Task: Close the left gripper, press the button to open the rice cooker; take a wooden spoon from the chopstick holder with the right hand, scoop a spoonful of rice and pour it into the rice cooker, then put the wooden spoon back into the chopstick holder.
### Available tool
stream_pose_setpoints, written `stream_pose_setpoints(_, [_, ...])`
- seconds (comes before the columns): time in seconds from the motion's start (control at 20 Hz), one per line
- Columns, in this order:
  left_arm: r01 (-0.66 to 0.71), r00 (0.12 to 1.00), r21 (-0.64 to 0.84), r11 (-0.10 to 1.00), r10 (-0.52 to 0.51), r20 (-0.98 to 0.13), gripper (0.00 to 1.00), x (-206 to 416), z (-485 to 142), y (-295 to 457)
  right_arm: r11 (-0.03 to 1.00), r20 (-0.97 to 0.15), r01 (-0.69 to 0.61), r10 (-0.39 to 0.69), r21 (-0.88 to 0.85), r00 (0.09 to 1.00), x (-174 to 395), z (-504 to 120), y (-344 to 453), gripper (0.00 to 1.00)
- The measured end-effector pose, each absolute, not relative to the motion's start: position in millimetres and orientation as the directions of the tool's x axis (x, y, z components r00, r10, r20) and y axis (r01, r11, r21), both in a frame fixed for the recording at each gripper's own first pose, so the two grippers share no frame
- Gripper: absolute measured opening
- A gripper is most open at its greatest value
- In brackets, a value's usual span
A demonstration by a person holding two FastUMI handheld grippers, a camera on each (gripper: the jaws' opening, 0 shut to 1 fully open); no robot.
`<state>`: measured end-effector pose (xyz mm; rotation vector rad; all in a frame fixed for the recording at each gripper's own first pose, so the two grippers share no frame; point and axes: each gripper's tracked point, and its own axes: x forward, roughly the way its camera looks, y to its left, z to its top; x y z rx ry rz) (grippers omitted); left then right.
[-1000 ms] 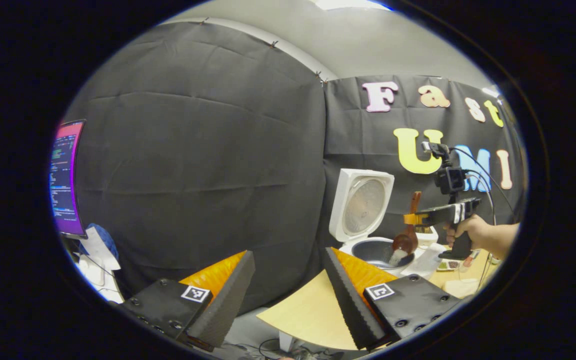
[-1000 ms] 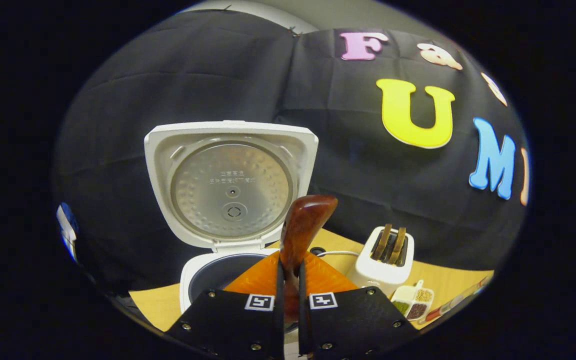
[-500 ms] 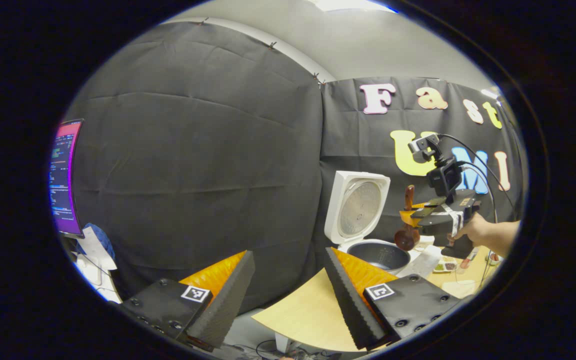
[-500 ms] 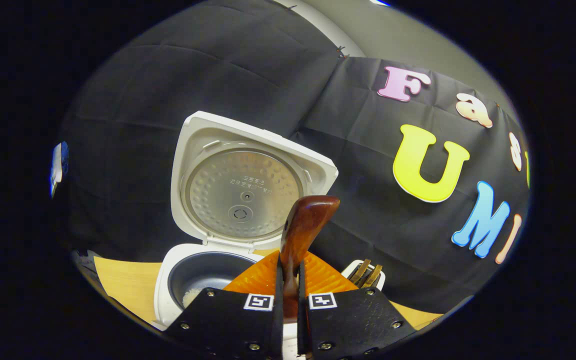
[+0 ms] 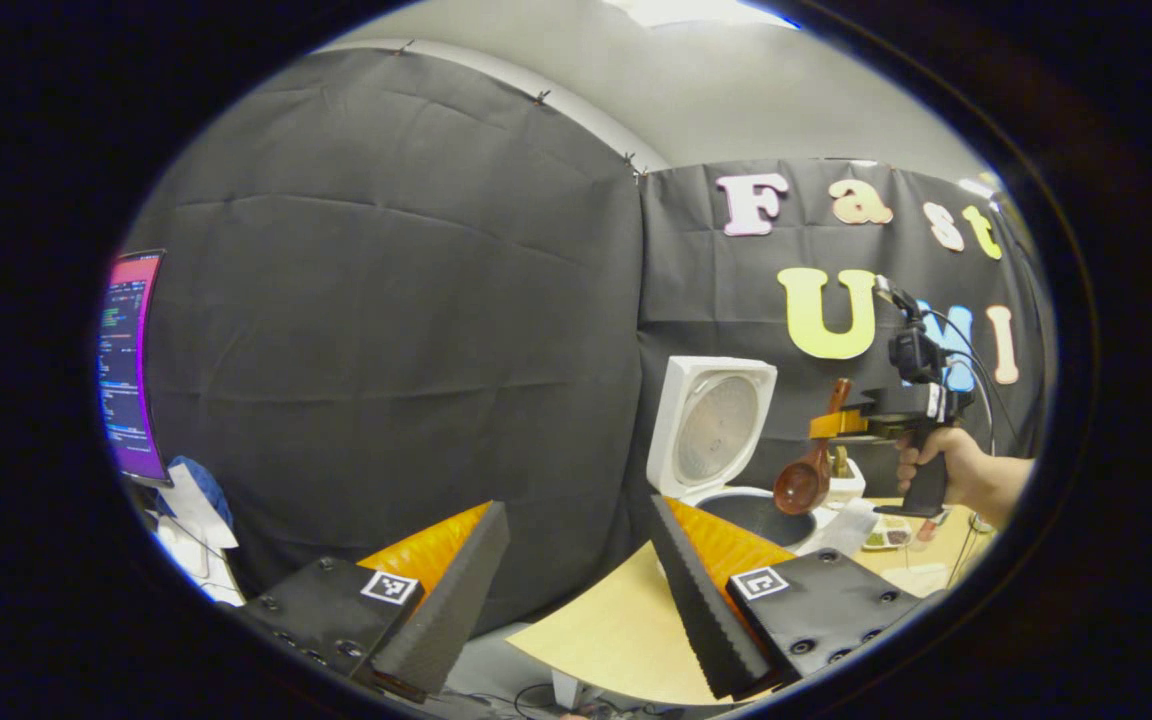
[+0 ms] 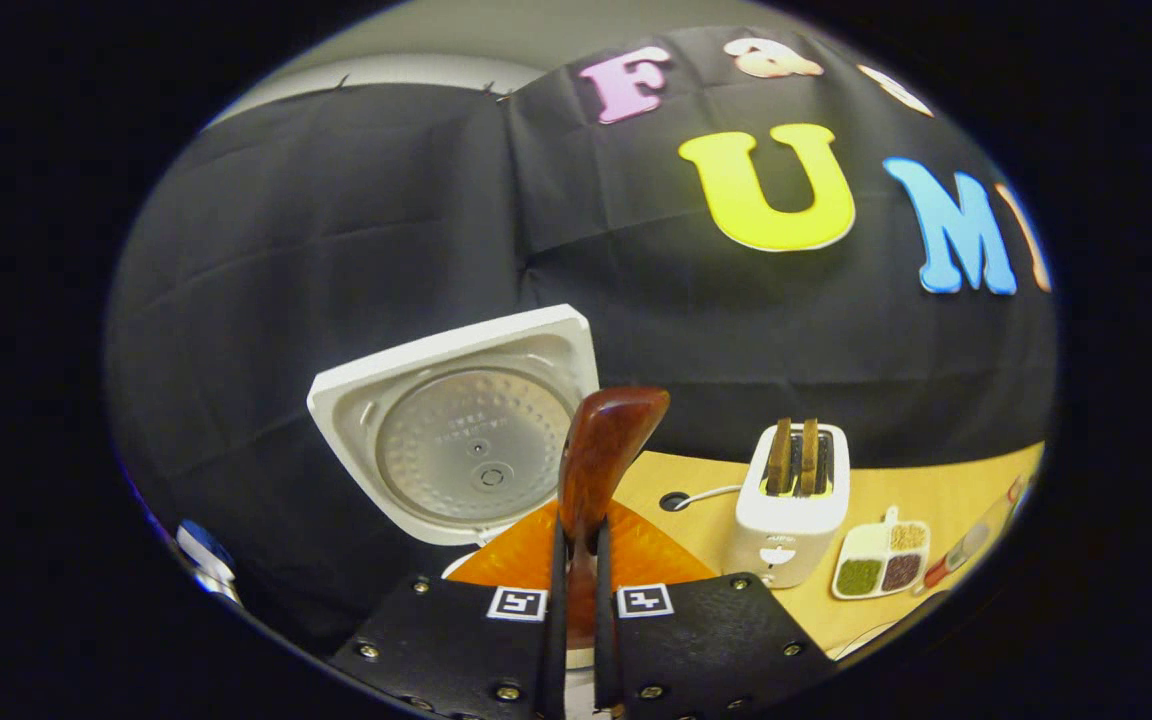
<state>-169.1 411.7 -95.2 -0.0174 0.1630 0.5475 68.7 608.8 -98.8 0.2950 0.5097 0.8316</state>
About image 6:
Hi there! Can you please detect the white rice cooker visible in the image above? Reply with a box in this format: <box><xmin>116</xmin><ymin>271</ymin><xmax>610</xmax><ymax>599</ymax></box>
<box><xmin>306</xmin><ymin>304</ymin><xmax>602</xmax><ymax>581</ymax></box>

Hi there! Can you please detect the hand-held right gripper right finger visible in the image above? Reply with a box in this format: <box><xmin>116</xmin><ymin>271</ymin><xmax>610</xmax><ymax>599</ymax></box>
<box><xmin>594</xmin><ymin>498</ymin><xmax>839</xmax><ymax>720</ymax></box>

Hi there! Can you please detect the brown bread slice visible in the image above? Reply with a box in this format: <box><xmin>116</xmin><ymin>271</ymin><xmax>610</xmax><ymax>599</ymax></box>
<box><xmin>798</xmin><ymin>418</ymin><xmax>821</xmax><ymax>497</ymax></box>
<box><xmin>764</xmin><ymin>417</ymin><xmax>794</xmax><ymax>496</ymax></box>

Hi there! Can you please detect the clear plastic bottle red cap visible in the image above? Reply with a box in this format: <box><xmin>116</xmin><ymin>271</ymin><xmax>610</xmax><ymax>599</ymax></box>
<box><xmin>914</xmin><ymin>475</ymin><xmax>1032</xmax><ymax>598</ymax></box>

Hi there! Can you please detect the blue and white object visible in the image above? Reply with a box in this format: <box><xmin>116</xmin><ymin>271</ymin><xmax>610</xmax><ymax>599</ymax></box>
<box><xmin>176</xmin><ymin>518</ymin><xmax>242</xmax><ymax>606</ymax></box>

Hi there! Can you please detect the white toaster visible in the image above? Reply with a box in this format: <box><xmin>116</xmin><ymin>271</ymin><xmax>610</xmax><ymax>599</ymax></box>
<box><xmin>726</xmin><ymin>422</ymin><xmax>851</xmax><ymax>589</ymax></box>

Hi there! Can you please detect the brown wooden spoon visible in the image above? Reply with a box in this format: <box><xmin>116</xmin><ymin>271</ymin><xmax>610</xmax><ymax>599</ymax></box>
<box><xmin>557</xmin><ymin>387</ymin><xmax>671</xmax><ymax>651</ymax></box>

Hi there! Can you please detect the white divided grain tray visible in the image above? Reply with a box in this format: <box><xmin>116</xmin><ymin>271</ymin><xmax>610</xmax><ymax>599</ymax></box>
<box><xmin>830</xmin><ymin>506</ymin><xmax>932</xmax><ymax>601</ymax></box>

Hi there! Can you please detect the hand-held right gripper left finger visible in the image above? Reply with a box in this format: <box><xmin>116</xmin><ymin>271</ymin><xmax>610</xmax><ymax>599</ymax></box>
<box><xmin>329</xmin><ymin>500</ymin><xmax>571</xmax><ymax>720</ymax></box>

